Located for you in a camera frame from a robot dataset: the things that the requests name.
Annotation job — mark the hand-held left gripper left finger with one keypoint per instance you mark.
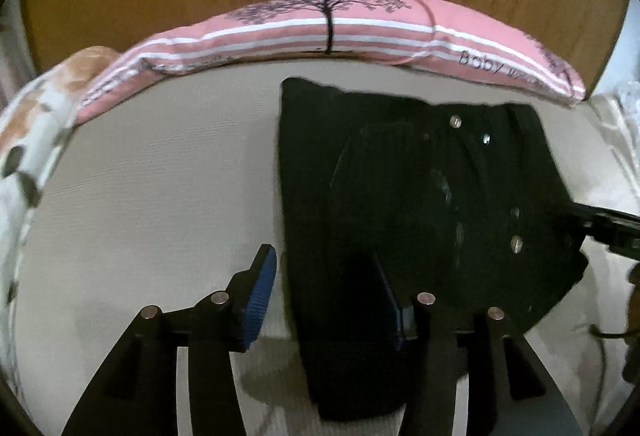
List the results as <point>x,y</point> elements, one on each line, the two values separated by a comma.
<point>260,296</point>

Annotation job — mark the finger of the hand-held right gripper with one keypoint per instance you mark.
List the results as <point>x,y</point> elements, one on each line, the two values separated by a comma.
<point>622,243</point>
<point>607,213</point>

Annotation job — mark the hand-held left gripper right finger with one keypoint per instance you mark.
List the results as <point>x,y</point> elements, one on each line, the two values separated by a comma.
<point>397,323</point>

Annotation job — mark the black pants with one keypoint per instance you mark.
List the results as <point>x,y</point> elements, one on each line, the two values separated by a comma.
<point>400,165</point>

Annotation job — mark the white patterned cloth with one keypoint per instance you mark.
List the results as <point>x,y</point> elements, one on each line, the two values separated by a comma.
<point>627,98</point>

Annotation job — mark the bed with beige sheet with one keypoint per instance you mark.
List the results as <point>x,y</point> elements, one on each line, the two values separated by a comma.
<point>150,176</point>

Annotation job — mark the floral blanket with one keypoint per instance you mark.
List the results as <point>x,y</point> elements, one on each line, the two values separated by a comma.
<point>30,125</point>

